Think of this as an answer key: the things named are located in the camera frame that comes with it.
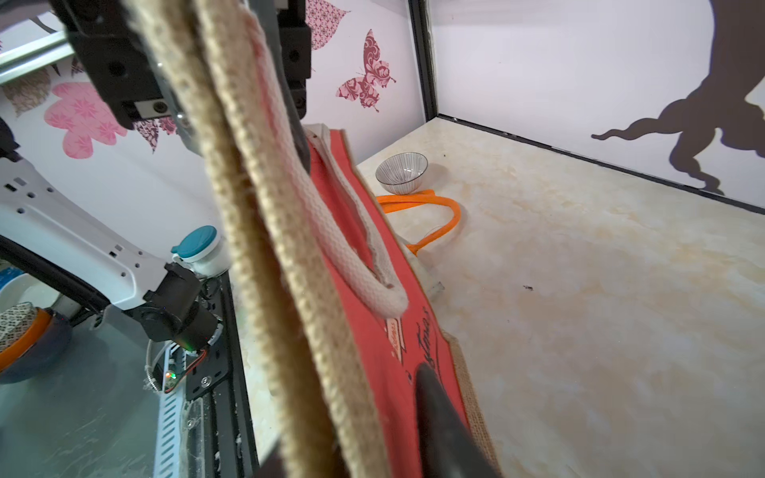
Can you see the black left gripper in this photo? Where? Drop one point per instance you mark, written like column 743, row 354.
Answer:
column 130, row 80

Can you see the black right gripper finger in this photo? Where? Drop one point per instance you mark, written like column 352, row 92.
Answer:
column 446, row 446

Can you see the red Christmas jute bag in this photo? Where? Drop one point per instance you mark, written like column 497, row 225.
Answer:
column 337, row 313

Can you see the canvas tote bag orange handles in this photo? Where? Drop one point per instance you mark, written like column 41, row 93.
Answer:
column 419, row 220

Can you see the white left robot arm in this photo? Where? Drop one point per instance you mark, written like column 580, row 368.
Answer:
column 52, row 237

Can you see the teal cup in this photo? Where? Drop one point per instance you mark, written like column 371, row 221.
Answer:
column 204, row 252

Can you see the orange rimmed bowl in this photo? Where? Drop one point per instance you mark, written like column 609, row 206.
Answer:
column 35, row 325

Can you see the aluminium rail left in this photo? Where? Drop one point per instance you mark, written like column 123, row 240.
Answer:
column 34, row 56

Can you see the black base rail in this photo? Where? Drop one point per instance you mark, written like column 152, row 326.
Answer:
column 221, row 441

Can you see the white slotted cable duct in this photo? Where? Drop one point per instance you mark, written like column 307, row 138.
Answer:
column 168, row 444

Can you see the black vertical frame post left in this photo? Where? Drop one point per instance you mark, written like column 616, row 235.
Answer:
column 422, row 35

